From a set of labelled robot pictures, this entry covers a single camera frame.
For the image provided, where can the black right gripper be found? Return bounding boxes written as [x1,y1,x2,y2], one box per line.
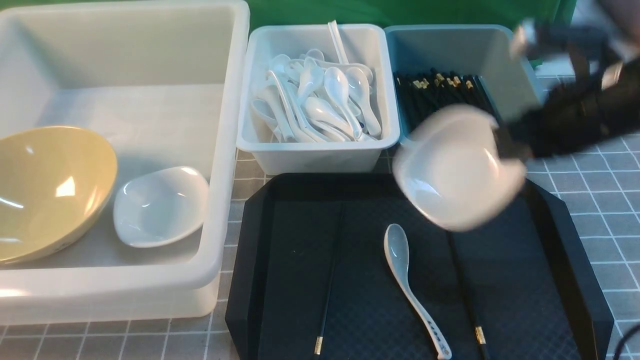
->
[494,58,640,161]

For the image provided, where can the white square dish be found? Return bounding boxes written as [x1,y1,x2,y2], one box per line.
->
[113,166,210,249]
[392,104,527,232]

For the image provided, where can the white ceramic soup spoon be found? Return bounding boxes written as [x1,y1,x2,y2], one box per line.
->
[384,223,453,360]

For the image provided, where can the black chopstick gold band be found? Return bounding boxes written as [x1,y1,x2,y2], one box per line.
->
[311,202,345,360]
[445,231,492,360]

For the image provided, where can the yellow noodle bowl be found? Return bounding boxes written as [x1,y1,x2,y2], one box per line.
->
[0,126,118,265]

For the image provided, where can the grey grid table mat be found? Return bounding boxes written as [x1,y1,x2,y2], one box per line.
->
[1,135,639,360]

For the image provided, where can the blue plastic chopstick bin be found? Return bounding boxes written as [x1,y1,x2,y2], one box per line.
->
[384,24,543,121]

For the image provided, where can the green cloth backdrop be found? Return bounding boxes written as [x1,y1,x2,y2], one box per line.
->
[0,0,578,66]

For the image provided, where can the pile of black chopsticks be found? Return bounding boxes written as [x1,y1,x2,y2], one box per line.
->
[393,67,502,135]

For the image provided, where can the black serving tray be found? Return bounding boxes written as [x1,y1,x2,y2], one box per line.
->
[225,173,614,360]

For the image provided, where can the white plastic spoon bin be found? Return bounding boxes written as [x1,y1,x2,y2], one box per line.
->
[237,23,401,176]

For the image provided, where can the pile of white spoons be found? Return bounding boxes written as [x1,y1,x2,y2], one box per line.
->
[249,21,383,143]

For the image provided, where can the large white plastic tub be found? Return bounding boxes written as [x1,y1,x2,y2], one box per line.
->
[1,0,250,326]

